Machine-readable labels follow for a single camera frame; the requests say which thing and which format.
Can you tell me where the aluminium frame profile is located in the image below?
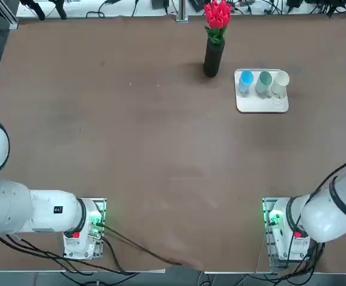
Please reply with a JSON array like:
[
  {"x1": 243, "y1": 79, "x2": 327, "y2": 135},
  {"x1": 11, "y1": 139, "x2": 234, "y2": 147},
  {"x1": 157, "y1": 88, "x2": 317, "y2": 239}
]
[{"x1": 1, "y1": 10, "x2": 20, "y2": 30}]

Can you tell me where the white rectangular tray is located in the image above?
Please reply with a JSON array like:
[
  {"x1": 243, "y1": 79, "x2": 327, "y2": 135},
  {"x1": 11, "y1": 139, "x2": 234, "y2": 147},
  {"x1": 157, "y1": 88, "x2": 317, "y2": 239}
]
[{"x1": 234, "y1": 68, "x2": 289, "y2": 114}]

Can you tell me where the black stand leg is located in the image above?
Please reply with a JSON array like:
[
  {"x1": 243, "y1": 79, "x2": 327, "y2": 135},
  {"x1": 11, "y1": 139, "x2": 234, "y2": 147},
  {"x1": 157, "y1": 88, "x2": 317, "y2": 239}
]
[
  {"x1": 53, "y1": 0, "x2": 68, "y2": 20},
  {"x1": 20, "y1": 0, "x2": 46, "y2": 21}
]

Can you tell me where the small green cup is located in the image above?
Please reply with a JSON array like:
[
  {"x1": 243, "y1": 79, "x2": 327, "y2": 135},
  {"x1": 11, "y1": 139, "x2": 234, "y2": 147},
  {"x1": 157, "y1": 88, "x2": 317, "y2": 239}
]
[{"x1": 255, "y1": 71, "x2": 273, "y2": 98}]

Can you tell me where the red artificial tulip bouquet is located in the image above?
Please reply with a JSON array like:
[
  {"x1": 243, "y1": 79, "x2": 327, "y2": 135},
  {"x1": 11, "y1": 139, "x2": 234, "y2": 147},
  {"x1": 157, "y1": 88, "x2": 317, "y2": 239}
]
[{"x1": 204, "y1": 0, "x2": 232, "y2": 45}]

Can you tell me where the black cable across table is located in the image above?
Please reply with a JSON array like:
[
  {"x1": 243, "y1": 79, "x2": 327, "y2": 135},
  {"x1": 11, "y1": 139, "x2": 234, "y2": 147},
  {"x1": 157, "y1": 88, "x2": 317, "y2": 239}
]
[{"x1": 102, "y1": 225, "x2": 183, "y2": 266}]

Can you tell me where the small blue cup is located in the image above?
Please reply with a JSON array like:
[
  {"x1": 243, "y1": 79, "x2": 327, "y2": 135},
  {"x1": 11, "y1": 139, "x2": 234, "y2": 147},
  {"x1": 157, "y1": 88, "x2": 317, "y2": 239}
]
[{"x1": 238, "y1": 70, "x2": 254, "y2": 98}]

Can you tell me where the black ribbed vase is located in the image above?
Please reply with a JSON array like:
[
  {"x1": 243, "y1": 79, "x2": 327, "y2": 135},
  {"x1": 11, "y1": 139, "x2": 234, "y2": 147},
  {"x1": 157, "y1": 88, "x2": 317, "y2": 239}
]
[{"x1": 202, "y1": 38, "x2": 226, "y2": 78}]

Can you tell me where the black ribbed power supply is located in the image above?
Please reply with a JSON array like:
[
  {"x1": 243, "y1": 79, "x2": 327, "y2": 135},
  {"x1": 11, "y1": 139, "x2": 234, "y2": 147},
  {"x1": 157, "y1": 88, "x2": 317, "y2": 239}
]
[{"x1": 189, "y1": 0, "x2": 205, "y2": 13}]

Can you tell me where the black cable bundle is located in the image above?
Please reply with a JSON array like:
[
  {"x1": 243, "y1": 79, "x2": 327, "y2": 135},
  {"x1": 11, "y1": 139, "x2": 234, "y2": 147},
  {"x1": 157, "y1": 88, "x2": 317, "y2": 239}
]
[{"x1": 0, "y1": 234, "x2": 138, "y2": 275}]

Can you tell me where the small white cup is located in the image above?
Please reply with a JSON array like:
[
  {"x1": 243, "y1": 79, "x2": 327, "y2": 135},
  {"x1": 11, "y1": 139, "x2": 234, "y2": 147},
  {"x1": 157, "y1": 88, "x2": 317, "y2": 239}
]
[{"x1": 270, "y1": 70, "x2": 290, "y2": 96}]

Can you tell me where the aluminium camera post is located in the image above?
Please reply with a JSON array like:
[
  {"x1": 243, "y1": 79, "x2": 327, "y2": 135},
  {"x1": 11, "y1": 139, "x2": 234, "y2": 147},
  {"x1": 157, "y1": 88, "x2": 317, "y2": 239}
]
[{"x1": 175, "y1": 0, "x2": 190, "y2": 23}]

